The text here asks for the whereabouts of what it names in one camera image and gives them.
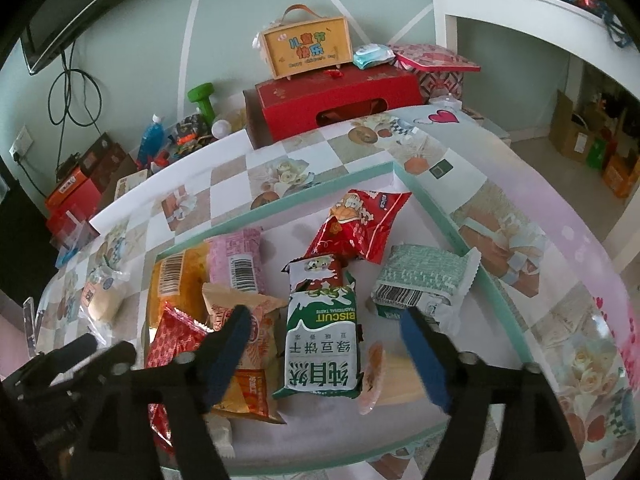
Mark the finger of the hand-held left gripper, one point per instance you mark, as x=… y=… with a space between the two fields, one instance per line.
x=75 y=350
x=117 y=357

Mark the green biscuit packet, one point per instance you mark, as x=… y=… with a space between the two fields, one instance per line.
x=325 y=350

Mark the white wall socket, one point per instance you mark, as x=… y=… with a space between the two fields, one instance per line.
x=21 y=142

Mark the teal and white snack packet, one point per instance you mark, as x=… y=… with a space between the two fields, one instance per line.
x=425 y=275

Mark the white tray with teal rim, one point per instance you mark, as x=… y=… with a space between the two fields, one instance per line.
x=285 y=240

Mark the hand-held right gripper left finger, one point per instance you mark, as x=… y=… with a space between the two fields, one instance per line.
x=227 y=355

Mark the wet wipes pack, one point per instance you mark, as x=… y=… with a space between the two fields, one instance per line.
x=372 y=56

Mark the red carton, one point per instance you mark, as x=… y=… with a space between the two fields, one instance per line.
x=65 y=220

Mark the white shelf unit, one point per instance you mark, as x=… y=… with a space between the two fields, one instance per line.
x=445 y=15

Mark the clear bread packet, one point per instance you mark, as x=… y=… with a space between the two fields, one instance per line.
x=102 y=300

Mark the orange barcode snack packet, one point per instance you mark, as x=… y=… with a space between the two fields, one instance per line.
x=175 y=290

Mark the cardboard box on floor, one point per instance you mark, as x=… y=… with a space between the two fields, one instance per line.
x=572 y=130

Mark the flat blue box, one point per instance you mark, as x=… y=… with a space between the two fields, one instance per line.
x=67 y=259

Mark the red patterned box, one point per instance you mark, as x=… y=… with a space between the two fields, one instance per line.
x=435 y=65

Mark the blue liquid bottle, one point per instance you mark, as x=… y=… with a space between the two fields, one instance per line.
x=150 y=142

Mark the black cabinet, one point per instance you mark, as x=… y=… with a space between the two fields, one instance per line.
x=22 y=240

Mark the white round lid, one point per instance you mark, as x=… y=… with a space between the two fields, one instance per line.
x=222 y=128

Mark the orange box on floor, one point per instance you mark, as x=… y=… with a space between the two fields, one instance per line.
x=622 y=177

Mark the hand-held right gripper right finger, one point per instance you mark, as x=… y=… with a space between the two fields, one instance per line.
x=425 y=360

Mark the pink snack packet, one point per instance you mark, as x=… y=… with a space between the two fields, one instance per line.
x=235 y=260

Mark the clear plastic box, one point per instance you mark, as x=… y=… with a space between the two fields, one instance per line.
x=75 y=237

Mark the long red patterned packet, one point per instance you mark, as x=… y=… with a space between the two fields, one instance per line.
x=170 y=345

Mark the orange and white snack packet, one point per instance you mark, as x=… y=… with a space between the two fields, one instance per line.
x=260 y=330

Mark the small printed box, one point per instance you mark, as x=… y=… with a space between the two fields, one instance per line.
x=131 y=181

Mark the pile of small toys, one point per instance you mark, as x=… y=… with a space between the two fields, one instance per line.
x=189 y=135

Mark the red gift box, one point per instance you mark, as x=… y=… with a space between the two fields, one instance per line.
x=325 y=97

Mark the green dumbbell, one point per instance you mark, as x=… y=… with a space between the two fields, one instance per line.
x=202 y=100

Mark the wall-mounted black screen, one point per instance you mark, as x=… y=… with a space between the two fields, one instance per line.
x=75 y=15

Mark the red cartoon snack packet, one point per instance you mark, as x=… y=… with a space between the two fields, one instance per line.
x=357 y=225

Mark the yellow wedge snack packet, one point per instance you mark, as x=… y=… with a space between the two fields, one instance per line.
x=395 y=380

